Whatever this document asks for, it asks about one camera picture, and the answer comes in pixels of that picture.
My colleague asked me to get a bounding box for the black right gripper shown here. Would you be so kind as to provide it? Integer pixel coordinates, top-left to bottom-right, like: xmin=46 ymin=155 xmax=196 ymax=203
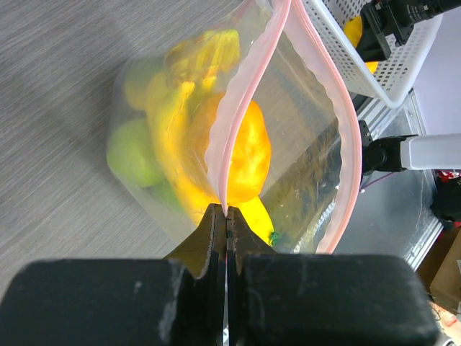
xmin=356 ymin=0 xmax=460 ymax=62

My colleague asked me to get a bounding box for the yellow green pear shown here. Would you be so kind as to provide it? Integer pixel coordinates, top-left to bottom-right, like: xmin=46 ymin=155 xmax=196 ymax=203
xmin=122 ymin=56 xmax=167 ymax=111

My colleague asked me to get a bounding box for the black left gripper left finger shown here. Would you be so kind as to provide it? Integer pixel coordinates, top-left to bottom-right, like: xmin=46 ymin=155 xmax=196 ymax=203
xmin=166 ymin=203 xmax=226 ymax=345

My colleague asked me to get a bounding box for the cardboard box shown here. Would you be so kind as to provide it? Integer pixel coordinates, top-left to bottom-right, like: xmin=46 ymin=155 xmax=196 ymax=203
xmin=417 ymin=227 xmax=460 ymax=319

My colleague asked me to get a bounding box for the yellow banana bunch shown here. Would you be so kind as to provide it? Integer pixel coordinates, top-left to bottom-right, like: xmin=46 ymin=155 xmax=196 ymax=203
xmin=146 ymin=29 xmax=275 ymax=244

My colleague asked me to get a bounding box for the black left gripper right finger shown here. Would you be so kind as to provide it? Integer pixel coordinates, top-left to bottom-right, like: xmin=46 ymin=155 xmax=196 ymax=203
xmin=226 ymin=207 xmax=279 ymax=345

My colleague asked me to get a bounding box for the orange mango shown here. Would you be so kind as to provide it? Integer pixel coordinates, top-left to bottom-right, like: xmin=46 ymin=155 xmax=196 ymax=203
xmin=343 ymin=16 xmax=379 ymax=74

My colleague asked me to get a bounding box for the white plastic mesh basket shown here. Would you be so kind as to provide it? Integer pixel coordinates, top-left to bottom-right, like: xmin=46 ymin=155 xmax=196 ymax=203
xmin=303 ymin=1 xmax=460 ymax=108

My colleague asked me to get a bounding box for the clear pink zip top bag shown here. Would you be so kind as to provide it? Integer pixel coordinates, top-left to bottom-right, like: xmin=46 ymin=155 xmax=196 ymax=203
xmin=107 ymin=1 xmax=362 ymax=253

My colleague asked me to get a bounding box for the dark green lime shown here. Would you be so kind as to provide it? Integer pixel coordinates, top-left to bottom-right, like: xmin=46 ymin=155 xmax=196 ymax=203
xmin=107 ymin=118 xmax=164 ymax=188

